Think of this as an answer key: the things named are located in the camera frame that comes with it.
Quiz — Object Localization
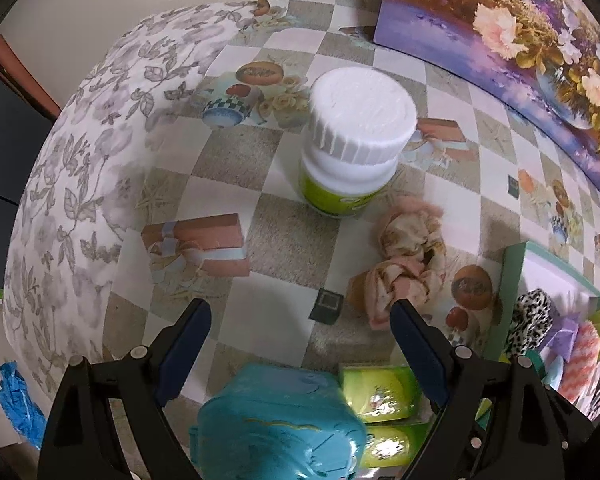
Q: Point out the teal plastic container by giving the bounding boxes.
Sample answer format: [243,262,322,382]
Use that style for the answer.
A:
[189,364,367,480]

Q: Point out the dark cabinet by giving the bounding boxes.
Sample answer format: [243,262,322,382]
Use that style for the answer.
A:
[0,57,57,291]

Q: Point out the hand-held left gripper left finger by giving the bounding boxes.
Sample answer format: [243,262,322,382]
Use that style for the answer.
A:
[37,299,212,480]

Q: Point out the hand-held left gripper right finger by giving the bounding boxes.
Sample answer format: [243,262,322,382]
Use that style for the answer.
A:
[389,298,595,480]

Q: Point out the grey floral tablecloth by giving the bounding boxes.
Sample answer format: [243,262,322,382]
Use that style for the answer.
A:
[2,2,262,397]

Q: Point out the teal white cardboard box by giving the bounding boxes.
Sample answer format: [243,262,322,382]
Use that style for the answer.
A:
[497,241,600,421]

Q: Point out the flower painting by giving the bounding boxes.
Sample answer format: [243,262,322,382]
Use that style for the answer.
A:
[374,0,600,194]

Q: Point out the brown wooden board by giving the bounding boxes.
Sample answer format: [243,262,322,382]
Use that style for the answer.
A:
[0,35,62,121]

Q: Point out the blue plastic bag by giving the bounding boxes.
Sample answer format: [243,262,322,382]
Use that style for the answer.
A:
[0,362,47,449]

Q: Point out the white green label pill bottle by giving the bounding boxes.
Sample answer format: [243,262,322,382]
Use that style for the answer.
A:
[298,66,419,220]

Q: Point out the pink striped fuzzy cloth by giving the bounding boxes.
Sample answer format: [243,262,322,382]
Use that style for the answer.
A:
[555,322,600,404]

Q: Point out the green snack packets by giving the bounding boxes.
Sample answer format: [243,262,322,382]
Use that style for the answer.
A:
[339,365,427,422]

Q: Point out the checked patterned tablecloth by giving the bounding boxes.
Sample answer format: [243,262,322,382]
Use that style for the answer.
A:
[100,0,600,480]

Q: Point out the pink floral scrunchie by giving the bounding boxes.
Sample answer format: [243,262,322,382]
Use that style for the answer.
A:
[349,196,449,332]

